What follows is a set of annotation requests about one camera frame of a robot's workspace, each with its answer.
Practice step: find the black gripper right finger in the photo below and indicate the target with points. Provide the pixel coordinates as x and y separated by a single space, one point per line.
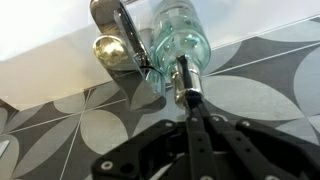
266 150

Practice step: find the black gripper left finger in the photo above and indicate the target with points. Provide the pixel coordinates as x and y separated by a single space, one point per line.
200 146

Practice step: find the clear glass pump bottle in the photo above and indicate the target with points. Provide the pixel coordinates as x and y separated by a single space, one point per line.
181 36

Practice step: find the chrome faucet with flat lever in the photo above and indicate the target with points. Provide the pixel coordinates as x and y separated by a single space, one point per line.
111 50

